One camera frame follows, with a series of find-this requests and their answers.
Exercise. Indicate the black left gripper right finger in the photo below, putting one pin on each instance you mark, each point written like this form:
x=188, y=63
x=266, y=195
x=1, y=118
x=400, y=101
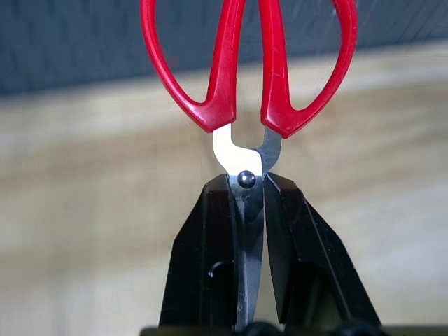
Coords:
x=308, y=266

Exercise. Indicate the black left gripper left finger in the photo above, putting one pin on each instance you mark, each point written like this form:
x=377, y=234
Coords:
x=199, y=259

